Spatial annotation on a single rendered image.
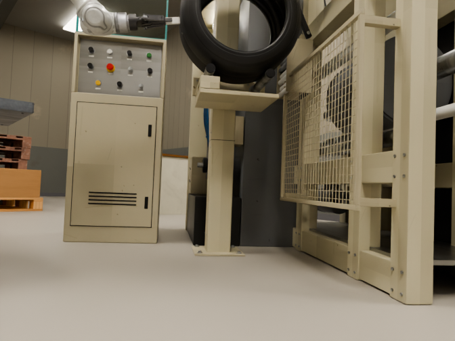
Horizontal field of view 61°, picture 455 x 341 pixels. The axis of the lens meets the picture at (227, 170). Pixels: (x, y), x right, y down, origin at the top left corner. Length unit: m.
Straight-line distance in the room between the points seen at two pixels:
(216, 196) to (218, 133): 0.34
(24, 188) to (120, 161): 2.63
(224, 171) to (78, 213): 0.93
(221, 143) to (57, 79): 8.06
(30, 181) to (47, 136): 4.79
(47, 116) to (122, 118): 7.33
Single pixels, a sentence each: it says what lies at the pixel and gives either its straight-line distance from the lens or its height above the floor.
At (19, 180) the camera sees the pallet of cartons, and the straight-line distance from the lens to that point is 4.94.
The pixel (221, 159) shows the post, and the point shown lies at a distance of 2.13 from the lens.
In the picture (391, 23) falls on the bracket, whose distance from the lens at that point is 1.58.
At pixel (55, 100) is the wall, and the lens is 9.86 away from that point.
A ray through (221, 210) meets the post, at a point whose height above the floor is 0.23.
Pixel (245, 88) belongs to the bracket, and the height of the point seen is 0.91.
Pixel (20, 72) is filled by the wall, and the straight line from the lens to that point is 9.82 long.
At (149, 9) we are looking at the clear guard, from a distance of 2.71.
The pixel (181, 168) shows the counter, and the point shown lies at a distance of 4.95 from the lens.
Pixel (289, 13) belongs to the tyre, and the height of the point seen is 1.17.
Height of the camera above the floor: 0.36
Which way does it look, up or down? 2 degrees up
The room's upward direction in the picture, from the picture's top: 2 degrees clockwise
